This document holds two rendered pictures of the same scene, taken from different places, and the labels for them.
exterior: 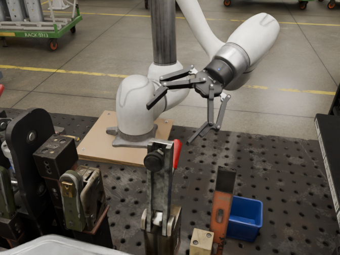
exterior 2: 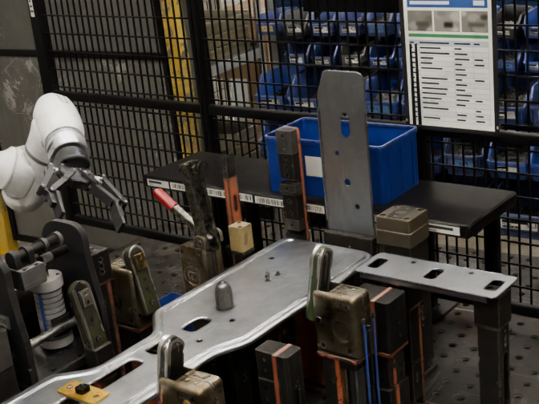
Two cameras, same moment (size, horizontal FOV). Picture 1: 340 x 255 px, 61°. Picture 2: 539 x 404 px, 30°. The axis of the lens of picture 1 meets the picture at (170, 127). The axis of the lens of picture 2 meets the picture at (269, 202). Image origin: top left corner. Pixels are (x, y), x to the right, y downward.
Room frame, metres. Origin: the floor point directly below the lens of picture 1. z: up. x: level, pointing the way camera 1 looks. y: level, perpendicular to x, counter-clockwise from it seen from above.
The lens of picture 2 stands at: (-0.55, 1.63, 1.75)
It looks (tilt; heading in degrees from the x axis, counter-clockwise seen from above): 19 degrees down; 294
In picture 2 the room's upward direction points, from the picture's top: 6 degrees counter-clockwise
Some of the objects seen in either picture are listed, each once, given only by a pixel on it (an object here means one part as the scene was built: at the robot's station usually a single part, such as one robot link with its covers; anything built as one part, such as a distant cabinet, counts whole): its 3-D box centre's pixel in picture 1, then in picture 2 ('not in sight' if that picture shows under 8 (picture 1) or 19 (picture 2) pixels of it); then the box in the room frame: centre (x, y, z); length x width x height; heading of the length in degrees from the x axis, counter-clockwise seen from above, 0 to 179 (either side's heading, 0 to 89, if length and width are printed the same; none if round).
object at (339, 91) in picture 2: not in sight; (344, 154); (0.09, -0.19, 1.17); 0.12 x 0.01 x 0.34; 164
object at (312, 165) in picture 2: not in sight; (342, 159); (0.17, -0.39, 1.10); 0.30 x 0.17 x 0.13; 166
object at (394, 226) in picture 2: not in sight; (406, 294); (-0.02, -0.17, 0.88); 0.08 x 0.08 x 0.36; 74
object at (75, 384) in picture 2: not in sight; (83, 389); (0.30, 0.51, 1.01); 0.08 x 0.04 x 0.01; 164
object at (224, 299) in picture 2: not in sight; (224, 297); (0.21, 0.18, 1.02); 0.03 x 0.03 x 0.07
